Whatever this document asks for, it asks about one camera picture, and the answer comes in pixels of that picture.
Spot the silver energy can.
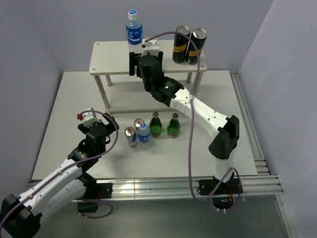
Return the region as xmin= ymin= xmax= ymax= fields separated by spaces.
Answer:
xmin=134 ymin=118 xmax=145 ymax=130
xmin=124 ymin=126 xmax=138 ymax=147

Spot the blue-label water bottle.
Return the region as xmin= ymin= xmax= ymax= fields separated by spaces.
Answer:
xmin=137 ymin=122 xmax=151 ymax=143
xmin=126 ymin=9 xmax=144 ymax=53

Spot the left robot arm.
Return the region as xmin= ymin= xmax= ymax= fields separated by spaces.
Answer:
xmin=0 ymin=109 xmax=119 ymax=238

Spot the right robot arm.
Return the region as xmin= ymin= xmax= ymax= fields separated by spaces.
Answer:
xmin=129 ymin=52 xmax=240 ymax=194

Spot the white two-tier shelf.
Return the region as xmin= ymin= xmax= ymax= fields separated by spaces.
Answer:
xmin=89 ymin=40 xmax=207 ymax=113

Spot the left black tall can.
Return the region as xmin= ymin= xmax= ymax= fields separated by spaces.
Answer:
xmin=172 ymin=25 xmax=190 ymax=63

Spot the black tall can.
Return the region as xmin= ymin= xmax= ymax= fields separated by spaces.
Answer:
xmin=185 ymin=28 xmax=207 ymax=65
xmin=172 ymin=25 xmax=190 ymax=63

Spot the left green glass bottle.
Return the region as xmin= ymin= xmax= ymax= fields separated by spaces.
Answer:
xmin=150 ymin=112 xmax=162 ymax=137

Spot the green glass bottle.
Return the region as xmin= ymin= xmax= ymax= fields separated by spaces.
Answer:
xmin=167 ymin=113 xmax=180 ymax=138
xmin=150 ymin=112 xmax=162 ymax=137

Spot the right black tall can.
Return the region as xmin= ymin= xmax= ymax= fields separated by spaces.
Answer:
xmin=185 ymin=28 xmax=207 ymax=65

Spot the right green glass bottle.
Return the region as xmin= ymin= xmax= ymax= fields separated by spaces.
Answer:
xmin=167 ymin=113 xmax=180 ymax=138

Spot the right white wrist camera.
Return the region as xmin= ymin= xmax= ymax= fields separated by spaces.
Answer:
xmin=141 ymin=38 xmax=159 ymax=57

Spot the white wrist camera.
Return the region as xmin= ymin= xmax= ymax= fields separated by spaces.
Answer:
xmin=77 ymin=108 xmax=100 ymax=127
xmin=141 ymin=38 xmax=159 ymax=57

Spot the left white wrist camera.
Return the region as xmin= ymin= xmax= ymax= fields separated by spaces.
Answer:
xmin=77 ymin=108 xmax=100 ymax=127

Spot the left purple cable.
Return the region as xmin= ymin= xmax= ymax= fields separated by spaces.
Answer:
xmin=0 ymin=110 xmax=121 ymax=231

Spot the purple cable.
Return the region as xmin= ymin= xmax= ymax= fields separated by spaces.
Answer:
xmin=0 ymin=110 xmax=121 ymax=231
xmin=145 ymin=31 xmax=241 ymax=214

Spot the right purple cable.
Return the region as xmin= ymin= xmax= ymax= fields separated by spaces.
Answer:
xmin=145 ymin=31 xmax=241 ymax=214

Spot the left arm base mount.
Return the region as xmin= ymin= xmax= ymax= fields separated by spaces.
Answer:
xmin=77 ymin=182 xmax=113 ymax=214

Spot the aluminium side rail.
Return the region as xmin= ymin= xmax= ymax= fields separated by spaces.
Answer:
xmin=229 ymin=70 xmax=270 ymax=176

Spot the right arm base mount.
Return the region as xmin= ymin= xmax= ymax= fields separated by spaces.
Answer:
xmin=197 ymin=175 xmax=243 ymax=210

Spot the aluminium front rail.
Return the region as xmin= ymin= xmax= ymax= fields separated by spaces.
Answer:
xmin=97 ymin=175 xmax=283 ymax=201

